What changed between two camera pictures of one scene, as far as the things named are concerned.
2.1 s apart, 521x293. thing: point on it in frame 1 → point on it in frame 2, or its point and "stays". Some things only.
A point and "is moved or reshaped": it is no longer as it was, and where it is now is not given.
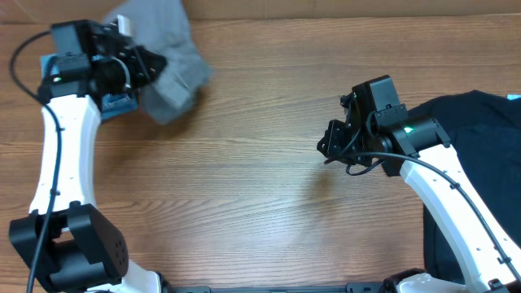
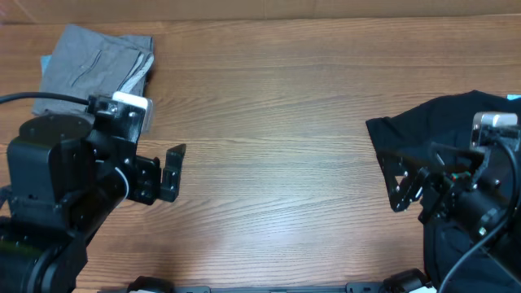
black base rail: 367,287 stays
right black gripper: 335,138 → 427,189
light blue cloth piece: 513,97 stays
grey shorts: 164,24 is moved or reshaped
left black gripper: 137,56 → 146,172
